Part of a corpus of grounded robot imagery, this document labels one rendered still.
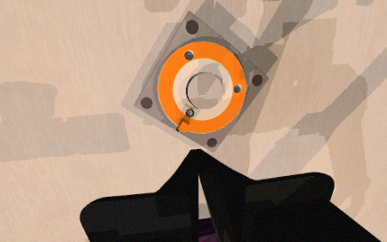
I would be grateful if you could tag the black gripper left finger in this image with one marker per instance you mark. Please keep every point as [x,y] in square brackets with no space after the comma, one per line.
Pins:
[171,211]

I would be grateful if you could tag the orange round plate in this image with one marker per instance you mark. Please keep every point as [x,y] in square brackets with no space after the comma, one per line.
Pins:
[175,74]

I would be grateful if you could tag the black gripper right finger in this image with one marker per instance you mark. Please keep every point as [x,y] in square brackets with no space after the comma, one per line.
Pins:
[233,199]

